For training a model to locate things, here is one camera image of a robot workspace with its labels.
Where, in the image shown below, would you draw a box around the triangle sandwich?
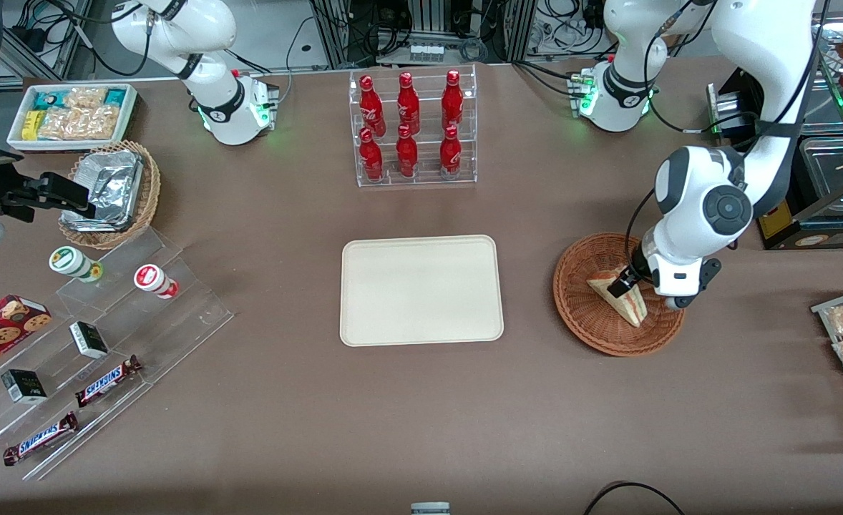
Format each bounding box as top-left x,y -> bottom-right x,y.
587,265 -> 650,329

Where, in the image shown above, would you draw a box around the white snack tray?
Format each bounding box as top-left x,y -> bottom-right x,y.
6,83 -> 139,153

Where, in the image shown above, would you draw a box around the brown wicker basket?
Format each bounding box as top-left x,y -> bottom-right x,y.
552,232 -> 686,358

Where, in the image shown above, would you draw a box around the light wicker basket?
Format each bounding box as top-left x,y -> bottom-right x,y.
58,139 -> 162,251

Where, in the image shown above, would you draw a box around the beige plastic tray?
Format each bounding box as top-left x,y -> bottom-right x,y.
339,234 -> 505,348

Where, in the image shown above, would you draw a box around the aluminium foil containers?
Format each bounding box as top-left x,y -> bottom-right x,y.
61,149 -> 145,233

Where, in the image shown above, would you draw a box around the green lid snack cup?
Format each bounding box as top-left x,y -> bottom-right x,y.
48,245 -> 104,284

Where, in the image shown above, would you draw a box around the large rice cracker packet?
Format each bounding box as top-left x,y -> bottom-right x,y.
38,106 -> 120,142

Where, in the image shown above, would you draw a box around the small rice cracker packet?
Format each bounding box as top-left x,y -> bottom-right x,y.
64,87 -> 109,109

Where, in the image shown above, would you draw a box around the red lid snack cup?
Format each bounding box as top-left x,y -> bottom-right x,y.
133,263 -> 180,300

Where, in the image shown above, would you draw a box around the black food warmer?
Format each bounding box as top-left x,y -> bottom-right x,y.
706,68 -> 843,251

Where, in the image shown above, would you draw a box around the small black box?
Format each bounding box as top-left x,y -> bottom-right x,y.
1,368 -> 49,406
69,320 -> 110,361

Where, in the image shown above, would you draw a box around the clear acrylic stepped stand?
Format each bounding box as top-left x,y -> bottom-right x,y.
0,227 -> 235,482

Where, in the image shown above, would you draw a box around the steel warmer pan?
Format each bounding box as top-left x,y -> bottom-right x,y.
801,68 -> 843,137
798,136 -> 843,215

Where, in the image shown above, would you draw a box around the snickers bar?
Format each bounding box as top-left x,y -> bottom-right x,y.
2,411 -> 81,468
74,355 -> 144,409

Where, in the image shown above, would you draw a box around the red cola bottle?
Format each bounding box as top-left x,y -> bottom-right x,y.
439,125 -> 463,177
441,69 -> 464,132
396,72 -> 422,135
359,74 -> 387,138
395,124 -> 419,179
359,127 -> 385,182

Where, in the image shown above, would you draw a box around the clear acrylic bottle rack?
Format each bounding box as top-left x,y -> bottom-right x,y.
349,63 -> 478,189

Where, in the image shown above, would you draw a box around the white terminal block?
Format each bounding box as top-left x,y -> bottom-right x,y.
406,41 -> 445,64

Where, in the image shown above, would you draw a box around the black cable loop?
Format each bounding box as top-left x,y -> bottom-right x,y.
582,481 -> 688,515

